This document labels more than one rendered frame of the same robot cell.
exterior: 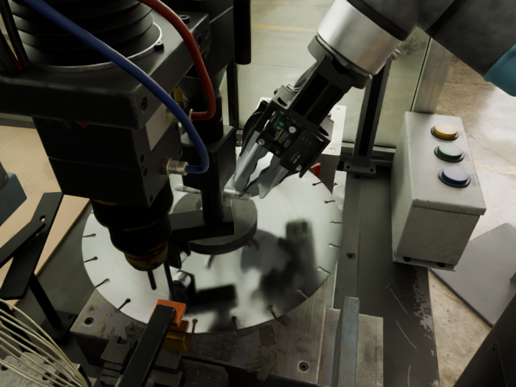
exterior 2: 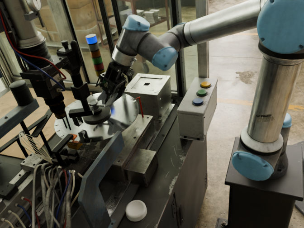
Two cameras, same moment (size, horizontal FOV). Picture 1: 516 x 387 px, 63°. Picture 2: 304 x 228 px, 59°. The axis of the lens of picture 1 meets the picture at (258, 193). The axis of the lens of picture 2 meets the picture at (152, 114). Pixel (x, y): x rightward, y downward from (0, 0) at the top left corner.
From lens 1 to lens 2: 58 cm
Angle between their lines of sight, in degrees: 13
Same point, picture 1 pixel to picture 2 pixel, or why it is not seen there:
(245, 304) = (95, 136)
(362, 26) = (118, 53)
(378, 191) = not seen: hidden behind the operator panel
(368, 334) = (148, 156)
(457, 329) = not seen: hidden behind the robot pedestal
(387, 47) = (127, 59)
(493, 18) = (146, 50)
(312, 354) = (123, 158)
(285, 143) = (107, 87)
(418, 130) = (195, 84)
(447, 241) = (195, 127)
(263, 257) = (106, 125)
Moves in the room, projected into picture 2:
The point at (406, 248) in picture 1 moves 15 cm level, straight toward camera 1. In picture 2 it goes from (182, 131) to (161, 153)
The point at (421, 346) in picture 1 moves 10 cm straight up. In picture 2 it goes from (176, 166) to (174, 147)
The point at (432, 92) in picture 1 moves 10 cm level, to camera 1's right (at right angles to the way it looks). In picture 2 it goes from (203, 68) to (225, 68)
